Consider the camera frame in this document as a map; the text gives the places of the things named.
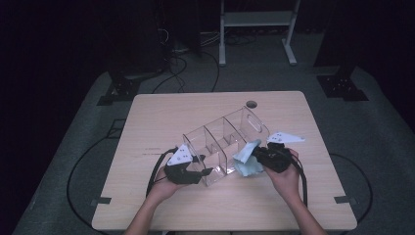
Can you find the clear acrylic organizer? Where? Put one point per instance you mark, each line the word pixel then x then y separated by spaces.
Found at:
pixel 225 143

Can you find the black tape square outline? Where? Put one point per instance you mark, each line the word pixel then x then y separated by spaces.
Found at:
pixel 111 130

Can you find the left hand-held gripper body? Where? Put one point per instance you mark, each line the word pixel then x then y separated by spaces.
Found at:
pixel 181 171

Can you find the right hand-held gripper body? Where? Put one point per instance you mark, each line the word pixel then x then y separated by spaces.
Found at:
pixel 275 158

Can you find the white metal stand frame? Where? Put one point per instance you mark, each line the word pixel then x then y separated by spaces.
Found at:
pixel 257 18

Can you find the person's right hand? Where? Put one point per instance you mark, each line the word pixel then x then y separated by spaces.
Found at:
pixel 285 182

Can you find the light blue cleaning cloth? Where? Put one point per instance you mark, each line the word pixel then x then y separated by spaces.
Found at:
pixel 248 163

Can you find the black tape strip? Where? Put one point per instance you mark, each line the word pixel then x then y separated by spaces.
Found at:
pixel 345 199
pixel 101 200

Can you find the black stand with base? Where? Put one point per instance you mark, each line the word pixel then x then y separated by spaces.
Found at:
pixel 122 88
pixel 342 86

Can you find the person's left hand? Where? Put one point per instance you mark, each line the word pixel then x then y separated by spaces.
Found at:
pixel 164 189

